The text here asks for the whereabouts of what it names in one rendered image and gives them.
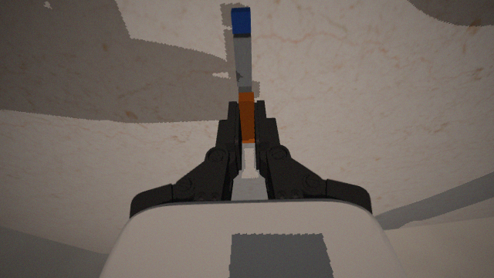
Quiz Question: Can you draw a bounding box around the small blue block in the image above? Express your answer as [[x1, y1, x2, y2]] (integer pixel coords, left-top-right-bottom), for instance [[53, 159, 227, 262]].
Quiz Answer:
[[231, 7, 251, 34]]

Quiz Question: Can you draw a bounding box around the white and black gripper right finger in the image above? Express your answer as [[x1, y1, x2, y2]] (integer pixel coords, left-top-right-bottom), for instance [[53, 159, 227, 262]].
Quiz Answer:
[[254, 100, 373, 215]]

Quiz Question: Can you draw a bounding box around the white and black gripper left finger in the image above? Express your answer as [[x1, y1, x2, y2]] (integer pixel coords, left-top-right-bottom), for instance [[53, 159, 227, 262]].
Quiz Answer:
[[130, 101, 242, 218]]

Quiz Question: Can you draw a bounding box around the orange rod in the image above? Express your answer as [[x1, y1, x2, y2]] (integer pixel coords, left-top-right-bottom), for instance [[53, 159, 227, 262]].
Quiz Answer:
[[239, 92, 255, 144]]

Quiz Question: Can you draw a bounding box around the dark grey rod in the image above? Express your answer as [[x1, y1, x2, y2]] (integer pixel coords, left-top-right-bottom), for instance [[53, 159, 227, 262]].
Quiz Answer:
[[233, 33, 252, 86]]

